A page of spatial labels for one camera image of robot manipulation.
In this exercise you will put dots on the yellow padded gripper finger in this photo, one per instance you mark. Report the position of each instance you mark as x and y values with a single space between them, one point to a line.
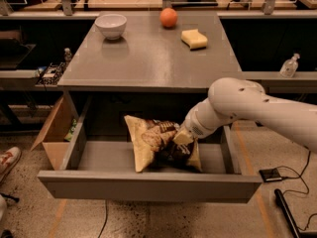
183 137

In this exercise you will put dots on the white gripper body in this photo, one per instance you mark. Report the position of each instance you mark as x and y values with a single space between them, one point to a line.
192 125

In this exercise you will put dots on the brown chip bag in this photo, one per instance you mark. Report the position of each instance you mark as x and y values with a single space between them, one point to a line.
153 145

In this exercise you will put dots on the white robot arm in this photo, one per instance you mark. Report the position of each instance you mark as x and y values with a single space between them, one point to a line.
230 99

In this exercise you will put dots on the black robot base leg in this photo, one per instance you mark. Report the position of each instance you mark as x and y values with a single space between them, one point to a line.
282 204

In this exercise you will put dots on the grey counter cabinet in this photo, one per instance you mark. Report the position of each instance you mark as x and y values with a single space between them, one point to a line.
152 61

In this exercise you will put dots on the grey open drawer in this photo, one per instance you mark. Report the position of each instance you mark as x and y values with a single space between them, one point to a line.
99 162

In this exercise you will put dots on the yellow sponge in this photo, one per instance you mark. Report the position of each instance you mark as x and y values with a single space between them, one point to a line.
194 39

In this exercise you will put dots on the small black device on floor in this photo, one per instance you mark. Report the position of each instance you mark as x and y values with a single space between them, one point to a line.
270 175

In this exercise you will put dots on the clear sanitizer pump bottle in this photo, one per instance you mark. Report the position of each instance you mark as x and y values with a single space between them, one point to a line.
290 66

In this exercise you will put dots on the orange fruit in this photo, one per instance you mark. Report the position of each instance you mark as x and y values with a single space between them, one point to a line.
168 17

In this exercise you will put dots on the green packet in box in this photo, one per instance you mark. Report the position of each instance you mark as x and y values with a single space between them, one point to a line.
70 132

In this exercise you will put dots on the cardboard box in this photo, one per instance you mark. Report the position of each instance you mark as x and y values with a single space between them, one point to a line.
53 132

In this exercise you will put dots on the white ceramic bowl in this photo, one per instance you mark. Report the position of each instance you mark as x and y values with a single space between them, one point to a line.
111 26

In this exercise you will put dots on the small clear bottle on shelf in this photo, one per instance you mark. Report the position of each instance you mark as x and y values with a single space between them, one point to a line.
67 55

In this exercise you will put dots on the white and orange sneaker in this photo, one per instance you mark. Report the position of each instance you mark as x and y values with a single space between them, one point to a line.
8 160

